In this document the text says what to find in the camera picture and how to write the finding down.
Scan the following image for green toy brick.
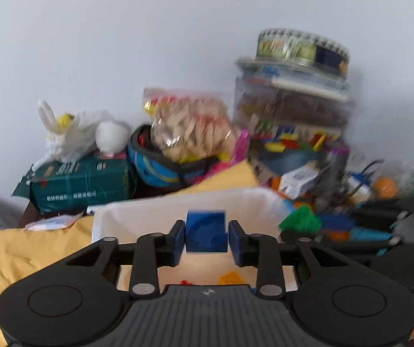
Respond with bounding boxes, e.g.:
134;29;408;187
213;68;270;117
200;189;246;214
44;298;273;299
278;204;322;234

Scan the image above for small white box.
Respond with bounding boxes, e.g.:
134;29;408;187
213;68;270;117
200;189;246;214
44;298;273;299
279;168;319;196

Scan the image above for dark green packet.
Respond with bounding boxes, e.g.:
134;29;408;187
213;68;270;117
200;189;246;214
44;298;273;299
12;155;133;214

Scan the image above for white plastic bin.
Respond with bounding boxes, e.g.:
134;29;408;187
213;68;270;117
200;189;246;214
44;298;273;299
91;188;298;293

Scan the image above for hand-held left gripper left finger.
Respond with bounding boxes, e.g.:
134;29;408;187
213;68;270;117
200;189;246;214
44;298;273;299
60;220;186;300

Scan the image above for white plastic bag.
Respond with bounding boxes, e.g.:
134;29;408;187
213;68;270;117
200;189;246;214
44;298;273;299
34;99;121;167

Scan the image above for round printed tin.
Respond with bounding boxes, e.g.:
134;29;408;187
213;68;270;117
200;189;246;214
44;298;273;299
255;29;350;78

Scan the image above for clear box of toy bricks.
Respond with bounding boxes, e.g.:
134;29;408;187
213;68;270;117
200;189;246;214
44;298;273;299
234;76;355;174

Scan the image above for grey coiled cable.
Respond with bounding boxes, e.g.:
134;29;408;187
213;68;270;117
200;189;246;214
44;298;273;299
315;159;384;206

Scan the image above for yellow cloth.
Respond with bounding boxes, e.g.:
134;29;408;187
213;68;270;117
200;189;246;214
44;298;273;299
0;161;258;347

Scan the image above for white paper packet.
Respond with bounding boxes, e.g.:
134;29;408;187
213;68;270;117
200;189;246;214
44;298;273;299
25;213;85;232

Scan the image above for blue black helmet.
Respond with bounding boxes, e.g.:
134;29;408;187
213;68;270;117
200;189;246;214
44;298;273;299
127;125;229;189

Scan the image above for orange ball in net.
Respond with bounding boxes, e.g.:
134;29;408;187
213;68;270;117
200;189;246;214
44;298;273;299
373;177;399;198

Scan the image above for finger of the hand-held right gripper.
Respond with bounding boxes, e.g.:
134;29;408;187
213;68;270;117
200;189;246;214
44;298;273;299
349;228;402;250
317;214;359;232

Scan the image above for yellow toy brick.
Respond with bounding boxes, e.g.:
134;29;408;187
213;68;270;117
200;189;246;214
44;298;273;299
218;271;245;285

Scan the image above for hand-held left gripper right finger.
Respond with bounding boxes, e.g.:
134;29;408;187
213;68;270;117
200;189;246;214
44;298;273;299
228;220;354;300

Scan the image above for purple lid can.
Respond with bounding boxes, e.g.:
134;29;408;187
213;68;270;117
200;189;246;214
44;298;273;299
322;141;350;174

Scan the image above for clear snack bag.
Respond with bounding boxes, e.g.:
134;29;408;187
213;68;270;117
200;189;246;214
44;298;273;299
142;87;236;163

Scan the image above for pink plastic toy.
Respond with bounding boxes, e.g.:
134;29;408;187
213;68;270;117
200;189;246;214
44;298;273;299
232;130;249;163

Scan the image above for blue toy block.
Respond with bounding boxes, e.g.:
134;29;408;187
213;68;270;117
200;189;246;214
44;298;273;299
185;210;228;253

